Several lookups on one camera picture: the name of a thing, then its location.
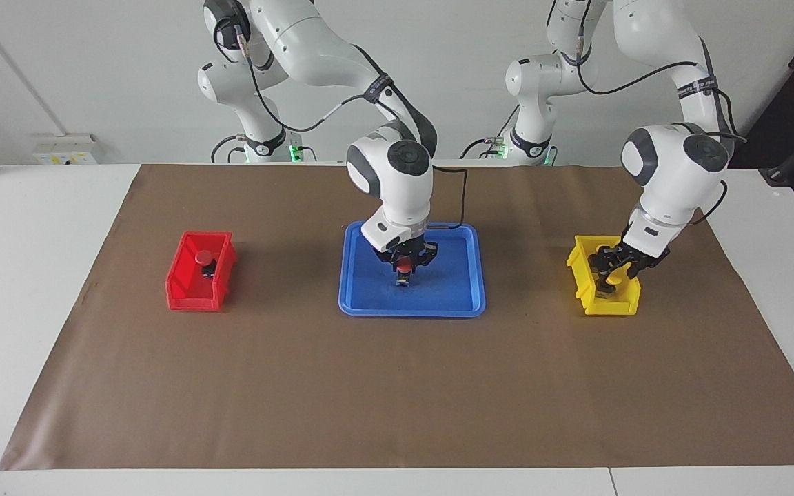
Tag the blue plastic tray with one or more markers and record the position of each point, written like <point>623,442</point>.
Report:
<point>445,289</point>

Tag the white wall socket strip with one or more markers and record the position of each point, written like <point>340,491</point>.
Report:
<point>63,150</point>

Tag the yellow push button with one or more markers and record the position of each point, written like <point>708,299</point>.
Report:
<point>614,280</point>

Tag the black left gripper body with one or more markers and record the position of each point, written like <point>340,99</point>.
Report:
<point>617,256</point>

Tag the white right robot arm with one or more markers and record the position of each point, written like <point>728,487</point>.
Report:
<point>397,186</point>

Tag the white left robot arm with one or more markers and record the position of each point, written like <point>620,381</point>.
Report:
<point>673,186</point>

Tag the red push button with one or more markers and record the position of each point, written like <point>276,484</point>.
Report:
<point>404,266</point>
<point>202,257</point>

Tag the brown paper mat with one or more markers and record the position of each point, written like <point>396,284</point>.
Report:
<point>397,386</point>

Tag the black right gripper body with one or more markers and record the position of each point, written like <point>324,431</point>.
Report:
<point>424,248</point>

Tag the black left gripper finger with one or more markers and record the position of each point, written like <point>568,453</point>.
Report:
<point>602,277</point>
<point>630,273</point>

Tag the red plastic bin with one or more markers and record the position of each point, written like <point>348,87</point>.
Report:
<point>180,289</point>

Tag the yellow plastic bin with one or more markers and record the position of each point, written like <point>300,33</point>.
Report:
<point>628,303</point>

